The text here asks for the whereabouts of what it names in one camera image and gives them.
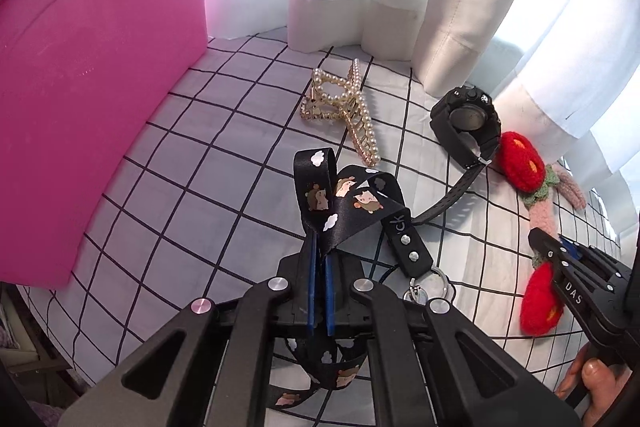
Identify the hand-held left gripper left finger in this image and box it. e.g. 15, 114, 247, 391
57, 232, 318, 427

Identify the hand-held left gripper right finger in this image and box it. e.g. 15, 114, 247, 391
325, 252, 583, 427

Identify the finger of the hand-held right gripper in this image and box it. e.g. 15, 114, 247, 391
529, 228, 587, 308
560, 234, 627, 289

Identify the black printed lanyard with keyring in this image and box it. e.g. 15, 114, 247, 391
272, 149, 456, 410

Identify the red crochet cherry plush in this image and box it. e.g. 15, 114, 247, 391
497, 132, 588, 336

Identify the pink plastic storage bin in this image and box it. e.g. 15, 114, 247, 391
0, 0, 210, 292

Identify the person's right hand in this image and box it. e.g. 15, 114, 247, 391
555, 343, 635, 427

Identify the white black-grid tablecloth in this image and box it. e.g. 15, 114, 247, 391
15, 34, 626, 427

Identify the pearl hair claw clip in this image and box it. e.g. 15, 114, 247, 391
299, 57, 382, 168

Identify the black digital wristwatch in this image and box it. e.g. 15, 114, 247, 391
410, 85, 502, 228

